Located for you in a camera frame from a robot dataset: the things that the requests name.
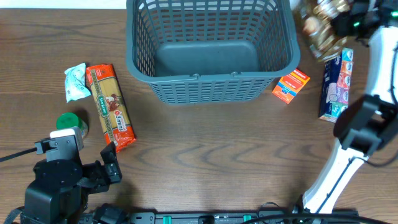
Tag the blue Kleenex tissue pack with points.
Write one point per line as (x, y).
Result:
(336, 83)

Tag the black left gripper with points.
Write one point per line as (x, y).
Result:
(97, 178)

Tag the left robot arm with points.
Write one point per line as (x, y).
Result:
(45, 206)

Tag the white green sachet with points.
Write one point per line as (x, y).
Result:
(75, 88)

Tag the orange medicine box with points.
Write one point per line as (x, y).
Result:
(289, 85)

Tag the grey plastic basket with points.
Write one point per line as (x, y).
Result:
(210, 51)

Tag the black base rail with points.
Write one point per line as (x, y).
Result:
(217, 218)

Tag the brown Nescafe Gold pouch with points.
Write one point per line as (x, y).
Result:
(314, 18)

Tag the orange spaghetti packet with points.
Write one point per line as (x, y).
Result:
(113, 115)

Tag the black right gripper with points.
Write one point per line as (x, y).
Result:
(347, 21)

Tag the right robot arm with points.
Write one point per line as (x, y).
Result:
(369, 123)

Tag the green lid spice jar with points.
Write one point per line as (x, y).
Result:
(69, 120)

